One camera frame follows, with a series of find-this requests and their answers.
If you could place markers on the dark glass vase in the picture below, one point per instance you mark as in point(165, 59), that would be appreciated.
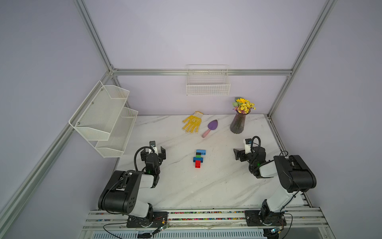
point(238, 123)

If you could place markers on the white two-tier mesh shelf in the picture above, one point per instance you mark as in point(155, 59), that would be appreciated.
point(104, 120)

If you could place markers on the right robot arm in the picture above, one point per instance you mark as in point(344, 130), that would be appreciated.
point(293, 173)

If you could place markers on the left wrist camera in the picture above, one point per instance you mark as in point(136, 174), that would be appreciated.
point(152, 144)

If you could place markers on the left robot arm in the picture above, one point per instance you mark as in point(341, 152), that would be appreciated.
point(120, 195)

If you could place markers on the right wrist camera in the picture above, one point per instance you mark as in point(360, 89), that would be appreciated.
point(248, 145)

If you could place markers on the dark blue lego brick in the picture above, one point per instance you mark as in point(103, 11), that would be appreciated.
point(195, 159)

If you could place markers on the red lego brick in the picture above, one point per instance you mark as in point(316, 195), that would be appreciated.
point(198, 164)

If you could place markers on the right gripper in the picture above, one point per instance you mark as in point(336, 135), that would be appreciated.
point(237, 155)

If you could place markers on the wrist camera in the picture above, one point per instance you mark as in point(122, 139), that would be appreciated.
point(152, 144)
point(248, 145)

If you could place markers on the white wire wall basket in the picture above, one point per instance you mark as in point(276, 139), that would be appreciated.
point(207, 80)

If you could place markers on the yellow work glove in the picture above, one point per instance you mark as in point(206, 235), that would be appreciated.
point(192, 123)

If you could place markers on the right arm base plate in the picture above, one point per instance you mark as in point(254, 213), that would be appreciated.
point(256, 218)

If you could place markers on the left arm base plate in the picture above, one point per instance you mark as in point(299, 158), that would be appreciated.
point(153, 220)

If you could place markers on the light blue lego brick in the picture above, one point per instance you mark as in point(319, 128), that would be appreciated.
point(200, 152)

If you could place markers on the purple pink trowel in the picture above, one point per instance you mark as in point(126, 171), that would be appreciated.
point(211, 126)

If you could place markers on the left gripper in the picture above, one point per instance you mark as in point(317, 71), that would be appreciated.
point(161, 155)

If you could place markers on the aluminium front rail frame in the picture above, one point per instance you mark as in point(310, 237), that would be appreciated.
point(296, 223)

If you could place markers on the yellow flower bouquet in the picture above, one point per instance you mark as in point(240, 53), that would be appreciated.
point(243, 106)

